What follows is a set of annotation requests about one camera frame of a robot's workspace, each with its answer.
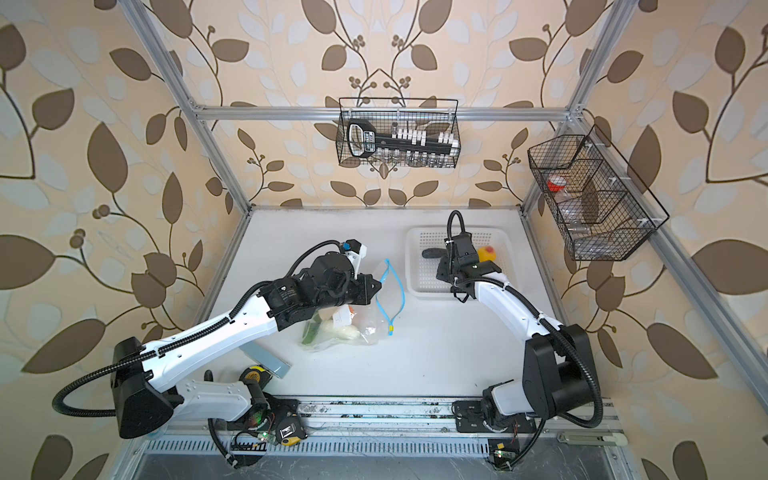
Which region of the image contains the dark toy eggplant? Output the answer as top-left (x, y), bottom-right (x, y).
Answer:
top-left (421, 248), bottom-right (446, 259)

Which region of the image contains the beige toy potato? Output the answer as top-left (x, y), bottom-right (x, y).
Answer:
top-left (318, 307), bottom-right (340, 325)

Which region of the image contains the clear zip bag blue zipper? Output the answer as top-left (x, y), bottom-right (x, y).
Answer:
top-left (299, 258), bottom-right (406, 351)

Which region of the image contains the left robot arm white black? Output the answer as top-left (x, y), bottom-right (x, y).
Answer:
top-left (52, 240), bottom-right (382, 439)

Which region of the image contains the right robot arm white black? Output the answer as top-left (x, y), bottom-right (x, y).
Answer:
top-left (436, 233), bottom-right (604, 430)

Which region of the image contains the yellow red toy peach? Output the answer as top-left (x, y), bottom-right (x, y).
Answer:
top-left (477, 246), bottom-right (497, 262)

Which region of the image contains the white perforated plastic basket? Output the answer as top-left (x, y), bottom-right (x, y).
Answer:
top-left (405, 226), bottom-right (516, 300)

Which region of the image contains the grey blue flat plate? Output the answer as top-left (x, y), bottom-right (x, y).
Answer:
top-left (240, 342), bottom-right (291, 379)

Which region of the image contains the yellow black tape measure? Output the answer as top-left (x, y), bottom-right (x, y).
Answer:
top-left (239, 365), bottom-right (273, 389)

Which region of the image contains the red capped item in basket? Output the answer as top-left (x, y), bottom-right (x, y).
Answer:
top-left (546, 175), bottom-right (567, 193)

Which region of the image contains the black socket tool set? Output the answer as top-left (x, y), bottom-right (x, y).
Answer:
top-left (344, 119), bottom-right (461, 160)

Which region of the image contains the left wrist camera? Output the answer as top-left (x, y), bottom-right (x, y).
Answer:
top-left (341, 239), bottom-right (367, 267)

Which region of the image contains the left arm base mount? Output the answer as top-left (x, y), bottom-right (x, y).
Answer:
top-left (226, 393), bottom-right (300, 436)

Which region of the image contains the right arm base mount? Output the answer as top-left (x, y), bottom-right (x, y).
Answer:
top-left (451, 398), bottom-right (537, 435)

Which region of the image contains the black wire basket back wall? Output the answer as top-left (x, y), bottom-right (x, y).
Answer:
top-left (335, 96), bottom-right (462, 169)

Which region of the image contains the black wire basket wall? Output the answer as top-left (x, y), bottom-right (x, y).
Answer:
top-left (527, 126), bottom-right (670, 262)
top-left (335, 96), bottom-right (462, 169)

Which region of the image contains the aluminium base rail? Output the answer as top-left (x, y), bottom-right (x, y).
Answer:
top-left (128, 394), bottom-right (625, 439)

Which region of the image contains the yellow black device on rail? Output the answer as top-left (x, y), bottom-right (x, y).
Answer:
top-left (275, 415), bottom-right (308, 446)

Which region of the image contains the black wire basket right wall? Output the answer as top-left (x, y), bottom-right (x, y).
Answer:
top-left (527, 126), bottom-right (670, 262)

